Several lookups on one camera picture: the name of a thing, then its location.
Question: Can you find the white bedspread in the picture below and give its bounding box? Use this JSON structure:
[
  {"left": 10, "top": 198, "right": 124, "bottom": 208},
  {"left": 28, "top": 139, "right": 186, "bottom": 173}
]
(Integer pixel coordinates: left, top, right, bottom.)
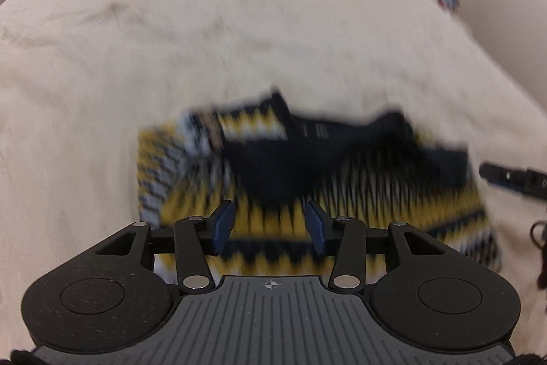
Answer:
[{"left": 0, "top": 0, "right": 547, "bottom": 353}]

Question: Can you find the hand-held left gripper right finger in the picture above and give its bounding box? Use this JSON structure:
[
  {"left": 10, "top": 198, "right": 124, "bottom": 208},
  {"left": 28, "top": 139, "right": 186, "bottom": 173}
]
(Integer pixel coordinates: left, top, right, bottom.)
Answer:
[{"left": 303, "top": 200, "right": 446, "bottom": 293}]

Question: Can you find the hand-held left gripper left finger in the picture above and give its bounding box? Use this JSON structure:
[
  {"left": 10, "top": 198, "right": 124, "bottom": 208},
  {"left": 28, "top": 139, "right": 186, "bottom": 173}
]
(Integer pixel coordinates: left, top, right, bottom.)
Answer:
[{"left": 95, "top": 200, "right": 236, "bottom": 294}]

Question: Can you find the navy yellow patterned knit sweater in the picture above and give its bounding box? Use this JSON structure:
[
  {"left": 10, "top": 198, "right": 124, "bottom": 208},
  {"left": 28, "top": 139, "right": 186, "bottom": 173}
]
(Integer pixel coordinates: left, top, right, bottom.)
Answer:
[{"left": 137, "top": 89, "right": 502, "bottom": 276}]

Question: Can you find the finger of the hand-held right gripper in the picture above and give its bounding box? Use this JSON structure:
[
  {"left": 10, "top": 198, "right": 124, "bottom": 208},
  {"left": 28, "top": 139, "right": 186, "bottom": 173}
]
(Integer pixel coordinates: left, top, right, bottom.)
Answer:
[{"left": 479, "top": 162, "right": 530, "bottom": 193}]

